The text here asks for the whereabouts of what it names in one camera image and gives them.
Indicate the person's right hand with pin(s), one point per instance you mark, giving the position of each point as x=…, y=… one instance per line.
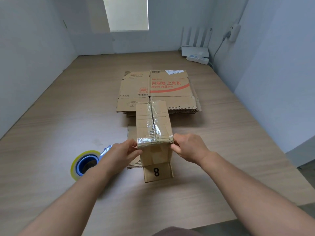
x=192, y=148

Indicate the person's left hand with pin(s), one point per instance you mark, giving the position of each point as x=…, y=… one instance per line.
x=118, y=154

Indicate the stack of cardboard boxes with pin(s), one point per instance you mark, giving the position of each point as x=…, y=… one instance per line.
x=187, y=111

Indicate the blue tape dispenser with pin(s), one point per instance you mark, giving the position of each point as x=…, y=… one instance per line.
x=79, y=167

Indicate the clear yellowish tape roll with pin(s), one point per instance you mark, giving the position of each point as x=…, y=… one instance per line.
x=73, y=169

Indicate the small brown cardboard box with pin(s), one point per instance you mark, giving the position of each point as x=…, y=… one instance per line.
x=153, y=120

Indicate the red-printed cardboard box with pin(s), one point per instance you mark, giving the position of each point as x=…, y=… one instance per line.
x=133, y=88

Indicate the person's right forearm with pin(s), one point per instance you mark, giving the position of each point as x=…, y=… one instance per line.
x=253, y=194

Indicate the person's left forearm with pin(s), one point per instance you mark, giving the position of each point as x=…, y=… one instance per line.
x=66, y=208

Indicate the white power strip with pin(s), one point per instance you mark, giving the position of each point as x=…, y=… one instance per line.
x=203, y=61

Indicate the white router with antennas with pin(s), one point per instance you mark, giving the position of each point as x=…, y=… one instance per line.
x=194, y=51

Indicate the bright window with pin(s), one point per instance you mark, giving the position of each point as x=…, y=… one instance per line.
x=128, y=12

